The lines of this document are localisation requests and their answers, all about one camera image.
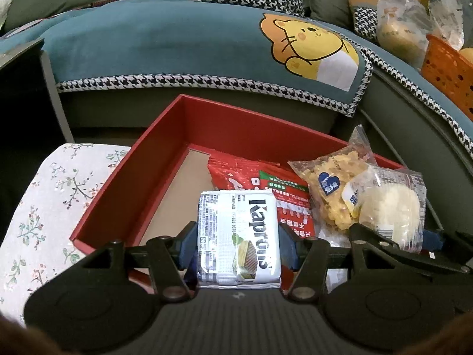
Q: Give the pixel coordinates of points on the plastic bag with brown contents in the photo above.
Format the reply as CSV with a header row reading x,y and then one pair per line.
x,y
402,33

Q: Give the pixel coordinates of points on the yellow cracker packet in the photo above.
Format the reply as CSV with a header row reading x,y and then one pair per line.
x,y
329,188

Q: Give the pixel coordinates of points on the red cardboard box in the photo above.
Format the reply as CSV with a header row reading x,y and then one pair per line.
x,y
147,177

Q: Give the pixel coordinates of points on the brown houndstooth pillow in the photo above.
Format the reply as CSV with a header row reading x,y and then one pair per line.
x,y
364,11

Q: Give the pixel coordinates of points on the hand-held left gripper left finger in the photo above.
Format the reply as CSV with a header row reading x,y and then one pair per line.
x,y
187,244

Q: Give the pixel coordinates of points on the orange plastic basket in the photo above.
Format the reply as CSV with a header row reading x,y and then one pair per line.
x,y
447,77

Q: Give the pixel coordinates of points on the clear plastic bag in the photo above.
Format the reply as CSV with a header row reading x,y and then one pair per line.
x,y
447,14

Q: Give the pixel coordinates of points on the red candy bag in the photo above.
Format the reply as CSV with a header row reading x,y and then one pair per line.
x,y
251,177

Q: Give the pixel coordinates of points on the yellow round object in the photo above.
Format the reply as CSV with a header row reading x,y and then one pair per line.
x,y
466,53

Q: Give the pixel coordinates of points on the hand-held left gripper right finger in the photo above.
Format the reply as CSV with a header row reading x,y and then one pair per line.
x,y
289,246

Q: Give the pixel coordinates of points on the clear white bun packet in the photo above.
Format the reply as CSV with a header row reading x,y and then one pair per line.
x,y
388,207

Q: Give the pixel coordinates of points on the teal houndstooth-trim sofa cover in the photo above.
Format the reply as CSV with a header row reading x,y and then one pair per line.
x,y
414,88

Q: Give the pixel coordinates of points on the white wafer packet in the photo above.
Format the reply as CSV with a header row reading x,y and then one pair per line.
x,y
236,244

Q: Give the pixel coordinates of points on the teal cartoon sofa cover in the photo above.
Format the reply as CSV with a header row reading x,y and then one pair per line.
x,y
166,48

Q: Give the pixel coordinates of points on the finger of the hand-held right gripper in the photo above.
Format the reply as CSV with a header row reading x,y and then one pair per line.
x,y
433,241
384,246

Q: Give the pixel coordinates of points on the dark grey panel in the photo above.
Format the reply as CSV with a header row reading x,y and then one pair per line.
x,y
26,92

